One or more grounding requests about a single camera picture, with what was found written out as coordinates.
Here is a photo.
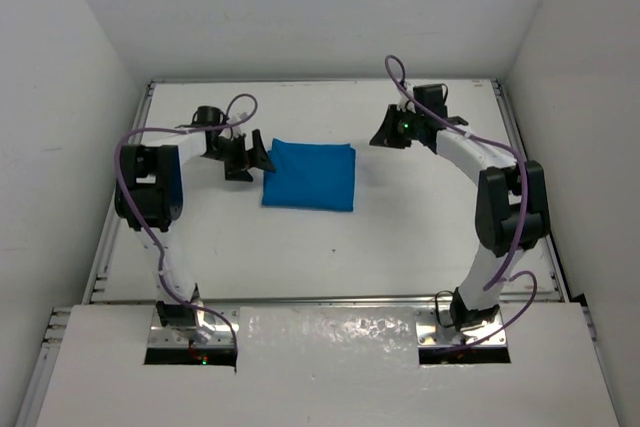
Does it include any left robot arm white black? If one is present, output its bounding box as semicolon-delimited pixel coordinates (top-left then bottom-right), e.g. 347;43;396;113
114;106;276;332

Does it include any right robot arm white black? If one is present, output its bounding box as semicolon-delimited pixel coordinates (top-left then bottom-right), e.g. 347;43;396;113
369;84;550;331

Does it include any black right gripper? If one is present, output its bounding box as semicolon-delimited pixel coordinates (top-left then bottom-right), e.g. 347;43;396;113
371;104;424;149

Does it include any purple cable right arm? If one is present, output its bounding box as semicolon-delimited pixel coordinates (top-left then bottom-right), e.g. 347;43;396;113
383;54;539;351

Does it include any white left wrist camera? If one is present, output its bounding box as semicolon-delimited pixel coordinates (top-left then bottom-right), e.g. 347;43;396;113
230;112;250;124

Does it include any blue t shirt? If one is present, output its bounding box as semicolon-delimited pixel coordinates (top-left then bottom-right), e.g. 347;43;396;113
262;139;356;212

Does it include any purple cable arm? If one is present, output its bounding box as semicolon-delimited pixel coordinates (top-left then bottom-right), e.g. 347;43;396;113
383;54;539;351
114;93;259;361

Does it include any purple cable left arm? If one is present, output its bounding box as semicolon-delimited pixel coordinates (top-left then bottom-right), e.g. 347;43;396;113
114;93;259;361

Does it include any silver metal base rail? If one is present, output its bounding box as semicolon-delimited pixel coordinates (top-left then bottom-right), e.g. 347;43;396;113
147;295;509;348

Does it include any white front cover panel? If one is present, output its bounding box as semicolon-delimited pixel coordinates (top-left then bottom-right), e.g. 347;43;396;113
38;304;617;426

